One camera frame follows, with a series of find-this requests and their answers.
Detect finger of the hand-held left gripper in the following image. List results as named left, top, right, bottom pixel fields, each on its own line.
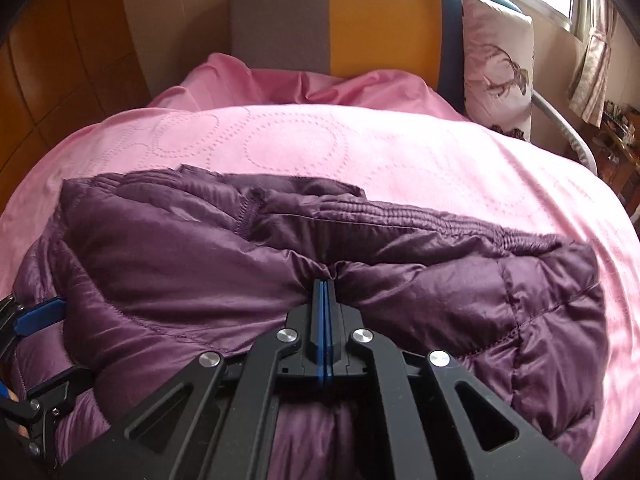
left=0, top=364, right=95, bottom=461
left=0, top=296, right=67, bottom=356

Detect grey yellow blue headboard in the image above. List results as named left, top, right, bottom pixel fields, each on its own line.
left=227, top=0, right=521, bottom=92

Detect purple quilted down jacket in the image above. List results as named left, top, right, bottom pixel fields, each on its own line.
left=10, top=165, right=608, bottom=480

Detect deer print pillow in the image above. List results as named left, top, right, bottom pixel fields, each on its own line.
left=459, top=0, right=536, bottom=142

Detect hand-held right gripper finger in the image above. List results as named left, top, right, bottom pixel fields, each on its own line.
left=65, top=280, right=326, bottom=480
left=325, top=280, right=583, bottom=480

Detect wooden wardrobe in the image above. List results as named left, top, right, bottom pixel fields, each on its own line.
left=0, top=0, right=151, bottom=216

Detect floral beige curtain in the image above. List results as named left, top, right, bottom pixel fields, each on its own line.
left=567, top=27, right=613, bottom=128

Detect wooden desk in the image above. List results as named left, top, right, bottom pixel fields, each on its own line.
left=595, top=105, right=640, bottom=206

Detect grey bed rail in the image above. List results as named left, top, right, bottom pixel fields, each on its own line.
left=530, top=90, right=598, bottom=178

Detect pink bed blanket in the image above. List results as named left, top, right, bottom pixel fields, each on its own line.
left=0, top=52, right=640, bottom=480

